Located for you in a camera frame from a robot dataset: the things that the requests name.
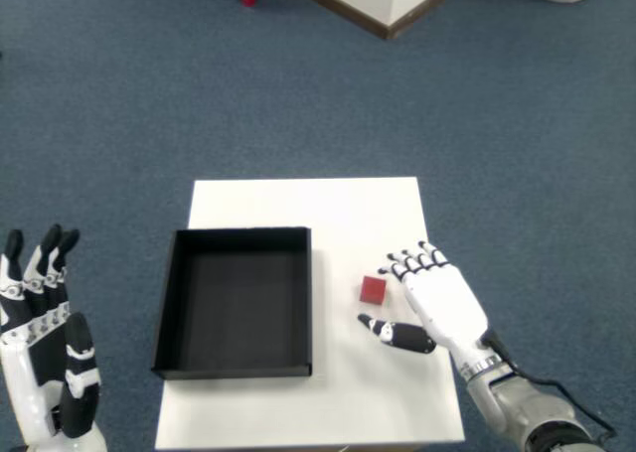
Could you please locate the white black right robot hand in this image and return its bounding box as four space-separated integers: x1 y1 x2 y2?
357 240 504 379

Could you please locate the white square table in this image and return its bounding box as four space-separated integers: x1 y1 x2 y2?
154 176 466 451

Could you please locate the red cube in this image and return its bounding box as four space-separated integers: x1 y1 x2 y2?
359 275 389 306

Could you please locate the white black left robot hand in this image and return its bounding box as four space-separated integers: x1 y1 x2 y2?
0 224 108 452

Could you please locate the black open box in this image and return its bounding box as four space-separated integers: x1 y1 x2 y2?
150 226 313 379

